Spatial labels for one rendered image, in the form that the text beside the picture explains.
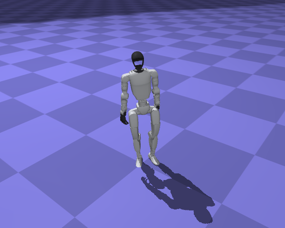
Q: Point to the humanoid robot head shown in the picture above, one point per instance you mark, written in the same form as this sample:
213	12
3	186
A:
138	56

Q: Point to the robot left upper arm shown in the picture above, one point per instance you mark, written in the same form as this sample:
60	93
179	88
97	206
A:
154	76

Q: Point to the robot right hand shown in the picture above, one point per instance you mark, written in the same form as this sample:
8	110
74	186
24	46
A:
123	119

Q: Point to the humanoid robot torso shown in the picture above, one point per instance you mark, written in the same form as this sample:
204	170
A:
141	89

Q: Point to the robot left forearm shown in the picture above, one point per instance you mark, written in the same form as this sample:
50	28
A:
156	100

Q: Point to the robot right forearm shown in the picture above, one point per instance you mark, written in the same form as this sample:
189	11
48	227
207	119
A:
123	105

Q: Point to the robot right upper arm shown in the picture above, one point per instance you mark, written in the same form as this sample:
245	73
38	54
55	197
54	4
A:
124	85

